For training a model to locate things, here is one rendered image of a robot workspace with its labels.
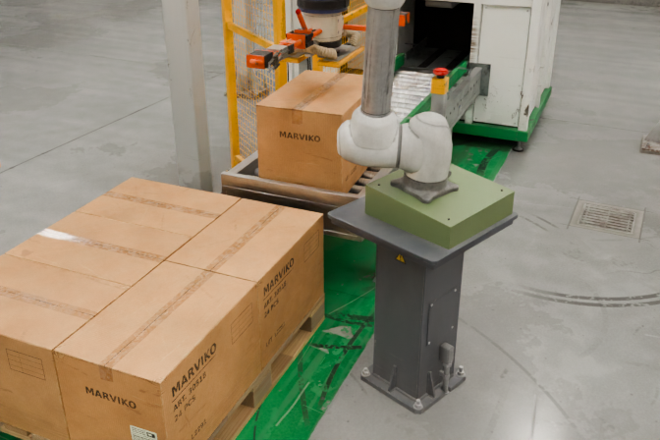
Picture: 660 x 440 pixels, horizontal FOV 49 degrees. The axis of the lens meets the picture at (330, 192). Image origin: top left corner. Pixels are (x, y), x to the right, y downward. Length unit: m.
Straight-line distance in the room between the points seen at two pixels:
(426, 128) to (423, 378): 1.00
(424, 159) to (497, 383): 1.06
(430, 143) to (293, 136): 0.88
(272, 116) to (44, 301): 1.21
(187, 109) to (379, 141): 1.99
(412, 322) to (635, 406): 0.95
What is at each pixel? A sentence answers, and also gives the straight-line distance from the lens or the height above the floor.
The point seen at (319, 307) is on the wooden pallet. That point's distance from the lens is 3.29.
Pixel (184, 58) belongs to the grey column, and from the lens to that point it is 4.17.
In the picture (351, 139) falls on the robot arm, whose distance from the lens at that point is 2.47.
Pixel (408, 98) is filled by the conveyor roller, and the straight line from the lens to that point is 4.61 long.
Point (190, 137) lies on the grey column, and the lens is 4.31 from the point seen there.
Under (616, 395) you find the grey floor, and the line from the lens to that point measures 3.19.
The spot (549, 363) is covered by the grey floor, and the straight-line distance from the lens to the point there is 3.26.
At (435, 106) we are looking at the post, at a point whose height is 0.87.
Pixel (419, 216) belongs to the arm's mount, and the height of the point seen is 0.83.
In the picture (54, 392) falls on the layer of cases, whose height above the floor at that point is 0.37.
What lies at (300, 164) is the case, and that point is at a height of 0.70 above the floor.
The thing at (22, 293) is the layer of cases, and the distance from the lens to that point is 2.79.
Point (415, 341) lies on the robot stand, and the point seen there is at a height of 0.29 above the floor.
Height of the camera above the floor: 1.94
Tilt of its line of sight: 25 degrees down
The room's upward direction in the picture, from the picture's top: straight up
